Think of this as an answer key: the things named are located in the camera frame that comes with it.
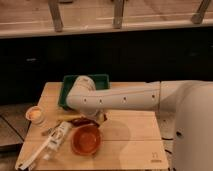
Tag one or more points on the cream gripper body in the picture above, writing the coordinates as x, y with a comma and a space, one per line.
94, 116

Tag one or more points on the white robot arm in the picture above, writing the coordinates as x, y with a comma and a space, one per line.
190, 100

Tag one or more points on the red bowl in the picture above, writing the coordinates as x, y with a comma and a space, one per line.
86, 140

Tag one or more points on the green plastic tray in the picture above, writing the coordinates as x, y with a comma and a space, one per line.
101, 83

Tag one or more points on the white tube package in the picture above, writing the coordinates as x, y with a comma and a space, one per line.
56, 139

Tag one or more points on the metal utensil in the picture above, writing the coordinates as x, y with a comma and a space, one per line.
48, 131

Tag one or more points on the white cup with orange contents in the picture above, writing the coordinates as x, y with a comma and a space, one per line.
35, 115

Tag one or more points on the white stick tool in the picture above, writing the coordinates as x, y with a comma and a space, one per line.
24, 165

